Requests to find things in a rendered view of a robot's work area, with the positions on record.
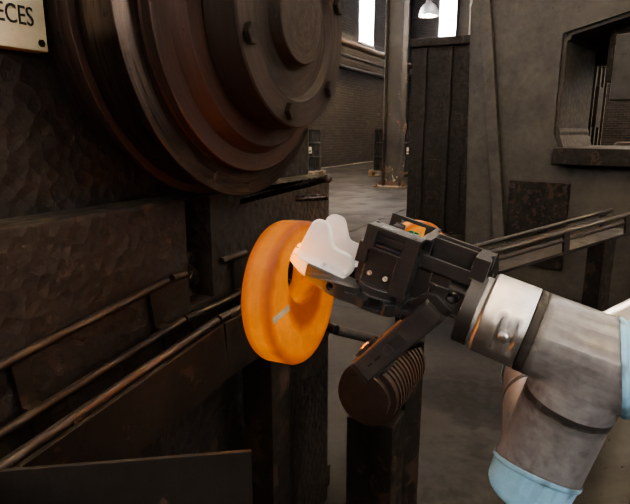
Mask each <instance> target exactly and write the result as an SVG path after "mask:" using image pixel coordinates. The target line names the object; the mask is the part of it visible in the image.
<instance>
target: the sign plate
mask: <svg viewBox="0 0 630 504"><path fill-rule="evenodd" d="M0 49H7V50H15V51H22V52H29V53H36V54H39V53H47V52H48V46H47V37H46V27H45V18H44V8H43V0H0Z"/></svg>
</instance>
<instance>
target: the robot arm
mask: <svg viewBox="0 0 630 504"><path fill-rule="evenodd" d="M402 220H404V221H407V222H410V223H413V224H415V225H418V226H421V227H424V228H426V230H425V233H424V236H423V237H421V236H419V235H420V233H417V232H415V231H412V230H410V231H408V232H407V231H404V230H405V227H406V225H404V224H401V223H402ZM440 232H441V229H439V228H436V227H434V226H431V225H428V224H425V223H422V222H419V221H417V220H414V219H411V218H408V217H405V216H402V215H400V214H397V213H394V212H393V213H392V217H391V220H390V223H389V225H388V224H385V223H382V222H381V221H379V220H376V221H374V222H372V223H368V225H367V229H366V232H365V236H364V239H362V240H360V242H359V244H358V243H356V242H354V241H352V240H351V239H350V237H349V234H348V228H347V222H346V220H345V218H344V217H342V216H340V215H338V214H332V215H330V216H328V217H327V219H326V220H323V219H317V220H315V221H313V222H312V224H311V226H310V228H309V229H308V231H307V233H306V235H305V237H304V239H303V241H302V243H299V244H298V245H297V246H296V247H295V249H294V251H293V253H292V255H291V258H290V261H291V263H292V264H293V265H294V266H295V267H296V269H297V270H298V271H299V272H300V273H301V274H303V275H304V276H305V278H306V279H307V280H309V281H310V282H311V283H313V284H314V285H315V286H317V287H318V288H320V289H321V290H322V291H324V292H326V293H327V294H329V295H331V296H333V297H335V298H337V299H340V300H342V301H345V302H348V303H351V304H353V305H356V306H358V307H359V308H361V309H364V310H366V311H368V312H371V313H374V314H378V315H381V316H384V317H397V318H399V319H400V320H399V321H397V322H396V323H395V324H394V325H393V326H392V327H390V328H389V329H388V330H387V331H386V332H385V333H383V334H382V335H381V336H380V337H378V338H376V336H375V337H374V338H372V339H371V340H370V341H369V342H366V343H364V344H363V345H362V347H361V349H360V350H359V351H358V352H357V353H356V354H355V355H356V356H357V358H356V359H355V360H354V362H353V363H352V364H351V367H352V368H353V369H354V370H355V372H356V373H357V374H358V375H359V376H360V377H361V378H362V380H363V381H364V382H365V383H368V382H369V381H371V380H372V379H373V378H374V377H375V378H376V379H378V378H379V377H380V376H382V375H383V374H384V373H387V372H388V371H389V370H390V368H391V367H392V366H393V365H394V364H395V362H396V361H397V360H396V359H398V358H399V357H400V356H401V355H402V354H404V353H405V352H406V351H407V350H409V349H410V348H411V347H412V346H413V345H415V344H416V343H417V342H418V341H420V340H421V339H422V338H423V337H424V336H426V335H427V334H428V333H429V332H431V331H432V330H433V329H434V328H435V327H437V326H438V325H439V324H440V323H442V322H443V321H444V320H445V319H446V317H451V318H453V319H455V323H454V327H453V330H452V334H451V340H453V341H455V342H458V343H460V344H462V345H465V344H466V343H467V342H469V348H470V350H471V351H473V352H476V353H478V354H480V355H483V356H485V357H487V358H490V359H492V360H494V361H496V362H499V363H501V364H503V367H502V372H501V382H502V387H503V403H502V436H501V439H500V442H499V444H498V446H497V448H494V450H493V455H494V456H493V459H492V462H491V464H490V467H489V472H488V475H489V480H490V483H491V485H492V487H493V489H494V491H495V492H496V493H497V495H498V496H499V497H500V498H501V499H502V500H503V501H504V502H505V503H506V504H572V503H573V501H574V500H575V498H576V496H577V495H579V494H581V493H582V490H583V488H582V486H583V484H584V482H585V480H586V478H587V476H588V474H589V472H590V470H591V468H592V466H593V464H594V462H595V460H596V458H597V456H598V454H599V452H600V450H601V447H602V445H603V443H604V441H605V439H606V437H607V435H608V433H609V431H610V430H611V428H612V426H614V425H615V423H616V421H617V419H618V417H619V416H620V417H621V419H624V420H628V419H629V420H630V298H629V299H627V300H625V301H623V302H621V303H619V304H617V305H615V306H613V307H611V308H609V309H607V310H605V311H603V312H602V311H599V310H597V309H594V308H591V307H589V306H586V305H583V304H580V303H578V302H575V301H572V300H569V299H567V298H564V297H561V296H559V295H556V294H553V293H550V292H548V291H545V290H543V289H541V288H538V287H536V286H533V285H530V284H528V283H525V282H522V281H520V280H517V279H514V278H511V277H509V276H506V275H503V274H500V275H497V277H496V278H493V275H494V273H491V271H492V268H493V265H494V263H495V260H496V257H497V255H498V254H497V253H494V252H491V251H488V250H485V249H483V248H480V247H477V246H474V245H471V244H469V243H466V242H463V241H460V240H457V239H455V238H452V237H449V236H446V235H443V234H440ZM542 290H543V292H542ZM453 292H455V293H453ZM541 293H542V294H541Z"/></svg>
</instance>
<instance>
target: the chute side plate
mask: <svg viewBox="0 0 630 504"><path fill-rule="evenodd" d="M259 357H260V356H259V355H258V354H257V353H256V352H255V351H254V350H253V348H252V347H251V345H250V343H249V341H248V339H247V336H246V333H245V330H244V326H243V320H242V313H241V314H239V315H237V316H235V317H233V318H231V319H229V320H227V321H225V322H223V325H222V324H220V325H219V326H217V327H216V328H214V329H213V330H212V331H210V332H209V333H207V334H206V335H204V336H203V337H201V338H200V339H198V340H197V341H196V342H194V343H193V344H191V345H190V346H188V347H187V348H186V349H184V350H183V351H181V352H180V353H178V354H177V355H175V356H174V357H173V358H171V359H170V360H168V361H167V362H165V363H164V364H163V365H161V366H160V367H158V368H157V369H155V370H154V371H152V372H151V373H150V374H148V375H147V376H145V377H144V378H142V379H141V380H140V381H138V382H137V383H135V384H134V385H132V386H131V387H129V388H128V389H127V390H125V391H124V392H122V393H121V394H119V395H118V396H117V397H115V398H114V399H112V400H111V401H109V402H108V403H106V404H105V405H104V406H102V407H101V408H99V409H98V410H96V411H95V412H93V413H92V414H91V415H89V416H88V417H87V418H85V419H84V420H82V421H81V422H79V423H78V424H77V425H75V426H73V427H72V428H70V429H69V430H68V431H66V432H65V433H63V434H62V435H60V436H59V437H58V438H56V439H55V440H53V441H52V442H50V443H49V444H47V445H46V446H45V447H43V448H42V449H40V450H39V451H37V452H36V453H35V454H33V455H32V456H30V457H29V458H27V459H26V460H24V461H23V462H22V463H20V464H19V465H17V466H16V467H14V468H19V467H31V466H44V465H57V464H69V463H82V462H95V461H107V460H120V459H133V458H135V457H136V456H138V455H139V454H140V453H141V452H142V451H143V450H145V449H146V448H147V447H148V446H149V445H150V444H152V443H153V442H154V441H155V440H156V439H157V438H159V437H160V436H161V435H162V434H163V433H164V432H166V431H167V430H168V429H169V428H170V427H172V426H173V425H174V424H175V423H176V422H177V421H179V420H180V419H181V418H182V417H183V416H184V415H186V414H187V413H188V412H189V411H190V410H191V409H193V408H194V407H195V406H196V405H197V404H198V403H200V402H201V401H202V400H203V399H204V398H205V397H207V396H208V395H209V394H210V393H211V392H213V391H214V390H215V389H216V388H217V387H218V386H220V385H221V384H222V383H223V382H224V381H225V380H227V379H228V378H229V377H230V376H232V375H233V374H235V373H236V372H238V371H239V370H241V369H242V368H244V367H245V366H247V365H248V364H250V363H251V362H253V361H254V360H256V359H257V358H259Z"/></svg>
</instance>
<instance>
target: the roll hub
mask: <svg viewBox="0 0 630 504"><path fill-rule="evenodd" d="M333 3H334V0H202V8H203V18H204V25H205V31H206V36H207V41H208V45H209V49H210V53H211V56H212V59H213V62H214V65H215V68H216V71H217V73H218V75H219V78H220V80H221V82H222V84H223V86H224V88H225V90H226V92H227V94H228V95H229V97H230V98H231V100H232V101H233V103H234V104H235V106H236V107H237V108H238V109H239V110H240V112H241V113H242V114H243V115H244V116H245V117H246V118H248V119H249V120H250V121H252V122H253V123H255V124H257V125H259V126H261V127H265V128H304V127H307V126H309V125H311V124H312V123H314V122H315V121H316V120H317V119H318V118H319V117H320V116H321V114H322V113H323V111H324V110H325V108H326V107H327V105H328V103H329V101H330V99H331V97H326V94H325V89H324V88H325V84H326V81H333V82H334V83H335V84H336V80H337V76H338V71H339V65H340V57H341V45H342V19H341V15H336V14H335V13H334V8H333ZM248 21H251V22H254V23H257V25H258V29H259V32H260V37H259V40H258V43H257V44H250V43H246V40H245V37H244V34H243V29H244V26H245V23H246V22H248ZM287 103H296V104H297V108H298V115H297V119H296V120H287V118H286V115H285V112H284V111H285V107H286V104H287Z"/></svg>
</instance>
